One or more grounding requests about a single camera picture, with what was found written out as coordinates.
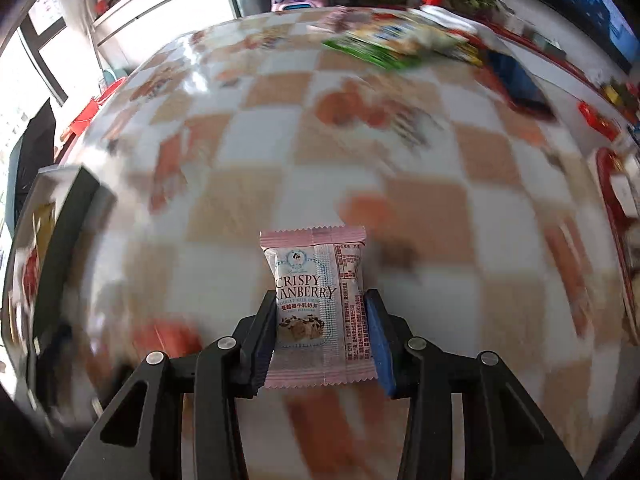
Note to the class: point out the checkered printed tablecloth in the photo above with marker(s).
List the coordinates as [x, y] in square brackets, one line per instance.
[250, 160]

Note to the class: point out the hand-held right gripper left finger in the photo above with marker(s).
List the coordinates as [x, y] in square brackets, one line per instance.
[257, 355]

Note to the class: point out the dark flat panel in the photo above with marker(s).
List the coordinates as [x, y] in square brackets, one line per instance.
[32, 160]

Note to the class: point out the wall television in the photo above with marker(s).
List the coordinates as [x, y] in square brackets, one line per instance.
[565, 0]

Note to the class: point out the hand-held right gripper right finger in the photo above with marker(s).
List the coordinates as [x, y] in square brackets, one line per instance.
[381, 355]

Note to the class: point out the small red box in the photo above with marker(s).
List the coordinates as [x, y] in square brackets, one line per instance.
[597, 120]

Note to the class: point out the red tray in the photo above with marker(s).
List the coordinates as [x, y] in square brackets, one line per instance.
[617, 210]

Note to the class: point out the white cabinet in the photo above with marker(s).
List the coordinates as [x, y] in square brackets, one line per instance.
[160, 15]

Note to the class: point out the red plastic stool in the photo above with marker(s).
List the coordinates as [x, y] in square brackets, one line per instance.
[77, 122]

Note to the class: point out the green patterned bag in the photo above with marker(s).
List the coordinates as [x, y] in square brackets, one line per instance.
[475, 2]

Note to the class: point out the pink snack packet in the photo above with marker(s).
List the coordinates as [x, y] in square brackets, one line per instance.
[320, 310]

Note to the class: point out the pile of assorted snack bags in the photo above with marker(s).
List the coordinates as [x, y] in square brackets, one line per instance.
[400, 35]

